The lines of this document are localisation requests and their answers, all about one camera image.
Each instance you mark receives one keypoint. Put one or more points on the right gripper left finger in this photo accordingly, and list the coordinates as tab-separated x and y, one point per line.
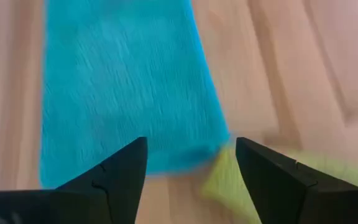
104	196

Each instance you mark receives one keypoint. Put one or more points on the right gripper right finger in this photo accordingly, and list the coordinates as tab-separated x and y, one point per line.
291	193

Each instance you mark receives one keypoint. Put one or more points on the lime green microfiber towel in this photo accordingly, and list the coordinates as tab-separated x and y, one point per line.
225	183

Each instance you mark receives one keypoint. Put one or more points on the teal microfiber towel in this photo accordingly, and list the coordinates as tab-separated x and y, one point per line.
129	87

